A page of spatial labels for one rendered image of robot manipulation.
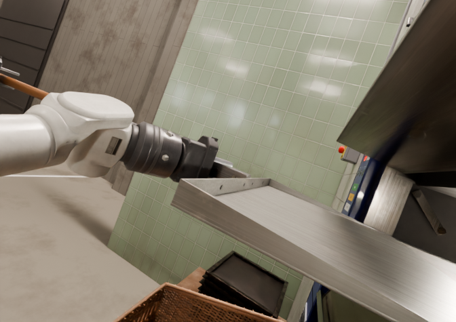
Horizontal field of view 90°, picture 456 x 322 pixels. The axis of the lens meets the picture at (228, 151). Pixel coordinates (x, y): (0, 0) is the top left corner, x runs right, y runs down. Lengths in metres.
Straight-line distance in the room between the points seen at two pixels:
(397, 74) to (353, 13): 1.76
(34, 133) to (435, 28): 0.37
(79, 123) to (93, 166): 0.10
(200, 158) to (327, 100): 1.42
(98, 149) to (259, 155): 1.43
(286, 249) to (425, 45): 0.20
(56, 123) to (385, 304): 0.35
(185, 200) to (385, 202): 0.67
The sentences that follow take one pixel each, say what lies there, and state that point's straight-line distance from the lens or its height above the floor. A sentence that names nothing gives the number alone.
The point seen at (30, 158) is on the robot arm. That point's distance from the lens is 0.32.
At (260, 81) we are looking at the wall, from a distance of 1.87.
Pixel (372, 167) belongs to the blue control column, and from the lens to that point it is 0.87.
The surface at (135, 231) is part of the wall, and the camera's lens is 2.28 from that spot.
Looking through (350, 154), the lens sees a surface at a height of 1.44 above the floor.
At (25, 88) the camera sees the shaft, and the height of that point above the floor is 1.20.
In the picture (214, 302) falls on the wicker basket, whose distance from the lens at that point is 0.88.
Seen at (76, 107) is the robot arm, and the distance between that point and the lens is 0.34.
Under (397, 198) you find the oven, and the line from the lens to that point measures 0.82.
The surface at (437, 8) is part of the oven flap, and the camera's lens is 0.23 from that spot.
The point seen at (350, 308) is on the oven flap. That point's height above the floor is 1.01.
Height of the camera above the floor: 1.25
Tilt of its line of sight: 1 degrees down
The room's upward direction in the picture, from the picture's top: 21 degrees clockwise
